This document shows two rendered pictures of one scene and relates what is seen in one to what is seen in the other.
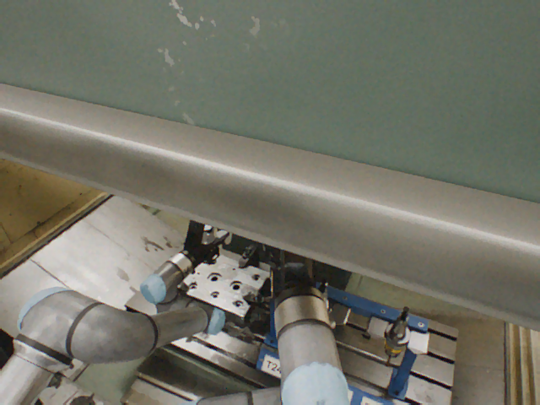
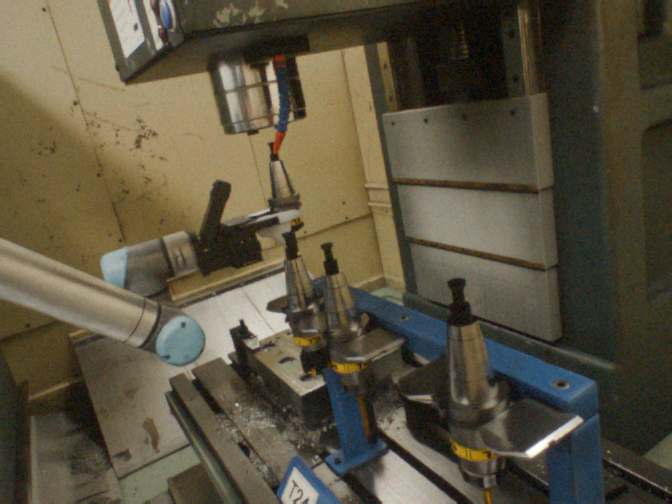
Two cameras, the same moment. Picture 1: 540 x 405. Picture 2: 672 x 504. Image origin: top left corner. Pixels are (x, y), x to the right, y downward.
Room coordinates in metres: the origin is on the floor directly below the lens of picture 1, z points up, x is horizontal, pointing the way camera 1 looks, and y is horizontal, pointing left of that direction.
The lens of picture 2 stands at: (0.24, -0.51, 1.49)
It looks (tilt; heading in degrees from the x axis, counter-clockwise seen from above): 16 degrees down; 37
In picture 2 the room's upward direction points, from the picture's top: 12 degrees counter-clockwise
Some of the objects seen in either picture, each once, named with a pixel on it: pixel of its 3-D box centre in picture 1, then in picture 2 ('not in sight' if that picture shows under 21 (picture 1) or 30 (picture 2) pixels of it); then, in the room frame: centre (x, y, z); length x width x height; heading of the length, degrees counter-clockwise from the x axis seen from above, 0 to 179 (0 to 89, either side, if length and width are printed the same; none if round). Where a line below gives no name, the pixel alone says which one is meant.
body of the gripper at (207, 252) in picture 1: (199, 251); (225, 244); (0.88, 0.23, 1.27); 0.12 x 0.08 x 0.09; 147
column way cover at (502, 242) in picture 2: not in sight; (465, 216); (1.39, -0.03, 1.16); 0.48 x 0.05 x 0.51; 65
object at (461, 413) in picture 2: (396, 335); (473, 401); (0.61, -0.34, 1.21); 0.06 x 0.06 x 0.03
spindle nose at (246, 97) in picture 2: not in sight; (258, 93); (0.99, 0.16, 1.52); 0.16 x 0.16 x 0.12
